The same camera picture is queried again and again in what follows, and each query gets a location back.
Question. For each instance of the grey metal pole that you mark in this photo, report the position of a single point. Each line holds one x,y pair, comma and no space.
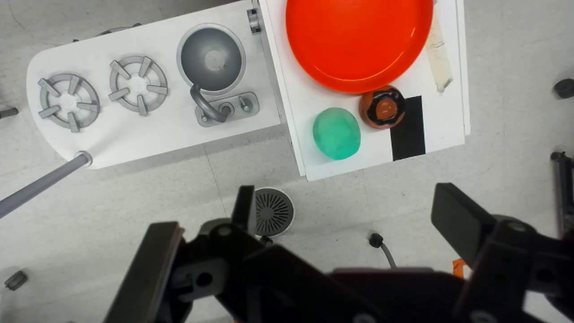
42,182

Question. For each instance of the black round floor knob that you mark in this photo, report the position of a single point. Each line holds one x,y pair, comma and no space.
564,89

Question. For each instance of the small orange floor tape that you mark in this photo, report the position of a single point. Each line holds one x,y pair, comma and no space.
458,268

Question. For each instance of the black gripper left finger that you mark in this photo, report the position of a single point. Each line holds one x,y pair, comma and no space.
146,276

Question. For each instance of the grey chair with casters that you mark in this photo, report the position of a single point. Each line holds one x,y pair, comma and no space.
376,241

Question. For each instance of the white toy kitchen cabinet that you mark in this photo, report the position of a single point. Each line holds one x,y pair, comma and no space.
288,119

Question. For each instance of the green round plush toy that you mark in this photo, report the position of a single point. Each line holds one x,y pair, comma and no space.
336,134

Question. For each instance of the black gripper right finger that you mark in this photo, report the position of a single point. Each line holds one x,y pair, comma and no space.
464,222

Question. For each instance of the beige masking tape strip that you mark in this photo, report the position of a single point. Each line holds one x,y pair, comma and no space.
442,66

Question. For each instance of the orange plastic bowl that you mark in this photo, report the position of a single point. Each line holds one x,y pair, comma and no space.
360,42

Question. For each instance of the black tape patch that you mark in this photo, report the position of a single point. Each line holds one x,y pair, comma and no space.
410,141

